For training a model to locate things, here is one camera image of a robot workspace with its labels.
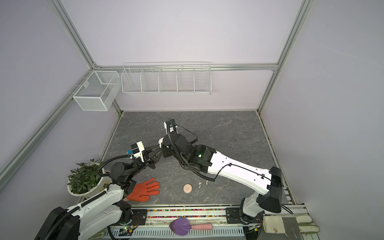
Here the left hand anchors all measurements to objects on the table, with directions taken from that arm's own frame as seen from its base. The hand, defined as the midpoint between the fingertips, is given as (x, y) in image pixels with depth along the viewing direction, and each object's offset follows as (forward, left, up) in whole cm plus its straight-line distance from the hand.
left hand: (164, 148), depth 68 cm
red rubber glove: (-12, +16, -25) cm, 32 cm away
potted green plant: (-9, +39, -11) cm, 41 cm away
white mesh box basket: (+46, +46, -1) cm, 66 cm away
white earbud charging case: (+2, +1, +3) cm, 4 cm away
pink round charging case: (-11, -9, -26) cm, 30 cm away
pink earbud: (-9, -16, -27) cm, 33 cm away
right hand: (+1, 0, +4) cm, 4 cm away
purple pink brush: (-28, -5, -25) cm, 38 cm away
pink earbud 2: (-8, -20, -27) cm, 34 cm away
